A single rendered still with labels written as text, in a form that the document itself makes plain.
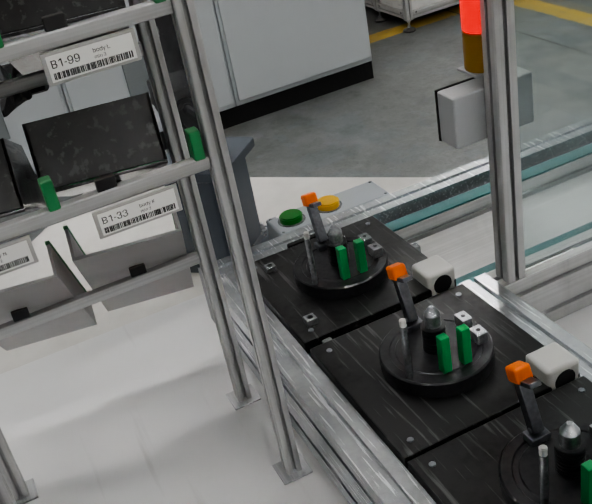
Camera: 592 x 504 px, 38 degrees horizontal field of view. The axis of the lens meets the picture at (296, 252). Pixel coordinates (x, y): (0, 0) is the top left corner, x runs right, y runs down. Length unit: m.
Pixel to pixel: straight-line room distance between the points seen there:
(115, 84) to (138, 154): 3.31
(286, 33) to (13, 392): 3.27
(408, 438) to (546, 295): 0.39
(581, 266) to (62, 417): 0.79
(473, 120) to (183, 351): 0.58
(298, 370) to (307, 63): 3.50
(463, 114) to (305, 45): 3.43
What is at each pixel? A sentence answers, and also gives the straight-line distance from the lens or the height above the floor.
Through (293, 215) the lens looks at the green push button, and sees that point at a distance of 1.46.
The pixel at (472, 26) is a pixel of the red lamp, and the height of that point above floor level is 1.32.
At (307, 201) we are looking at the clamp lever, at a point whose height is 1.07.
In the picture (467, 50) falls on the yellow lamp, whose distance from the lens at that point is 1.12.
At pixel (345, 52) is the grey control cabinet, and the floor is 0.20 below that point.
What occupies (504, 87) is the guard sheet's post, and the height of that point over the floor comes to 1.25.
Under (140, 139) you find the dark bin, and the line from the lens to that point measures 0.91.
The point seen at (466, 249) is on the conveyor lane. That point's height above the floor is 0.92.
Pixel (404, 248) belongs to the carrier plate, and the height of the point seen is 0.97.
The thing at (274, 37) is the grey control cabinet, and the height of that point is 0.39.
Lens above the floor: 1.66
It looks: 31 degrees down
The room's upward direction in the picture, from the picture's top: 11 degrees counter-clockwise
